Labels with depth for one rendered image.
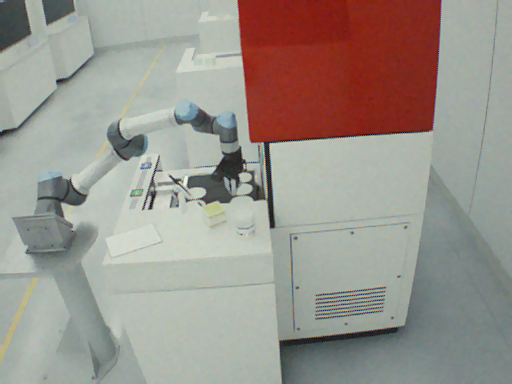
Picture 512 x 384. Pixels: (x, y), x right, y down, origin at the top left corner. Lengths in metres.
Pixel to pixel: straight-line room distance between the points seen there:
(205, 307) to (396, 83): 1.12
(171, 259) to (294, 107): 0.72
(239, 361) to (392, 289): 0.84
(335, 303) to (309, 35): 1.31
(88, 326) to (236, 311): 0.93
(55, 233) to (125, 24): 8.33
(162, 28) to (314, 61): 8.43
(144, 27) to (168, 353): 8.62
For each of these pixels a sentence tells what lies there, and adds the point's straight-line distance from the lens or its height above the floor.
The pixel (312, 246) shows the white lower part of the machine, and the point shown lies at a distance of 2.07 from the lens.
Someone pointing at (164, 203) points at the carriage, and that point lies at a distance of 2.15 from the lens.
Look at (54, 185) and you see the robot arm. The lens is 2.16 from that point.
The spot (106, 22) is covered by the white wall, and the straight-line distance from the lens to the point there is 10.24.
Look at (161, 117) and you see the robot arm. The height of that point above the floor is 1.35.
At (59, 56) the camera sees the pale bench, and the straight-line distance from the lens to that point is 8.29.
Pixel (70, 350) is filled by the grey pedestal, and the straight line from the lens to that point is 2.79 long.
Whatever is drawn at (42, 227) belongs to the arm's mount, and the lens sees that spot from 2.09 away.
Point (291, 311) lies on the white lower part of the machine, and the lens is 2.33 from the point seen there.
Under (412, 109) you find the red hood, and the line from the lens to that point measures 1.85.
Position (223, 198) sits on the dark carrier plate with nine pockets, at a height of 0.90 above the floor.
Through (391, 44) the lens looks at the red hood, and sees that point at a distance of 1.75.
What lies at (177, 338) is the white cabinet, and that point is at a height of 0.55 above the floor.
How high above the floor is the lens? 1.98
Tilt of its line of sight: 31 degrees down
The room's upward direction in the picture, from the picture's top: 5 degrees counter-clockwise
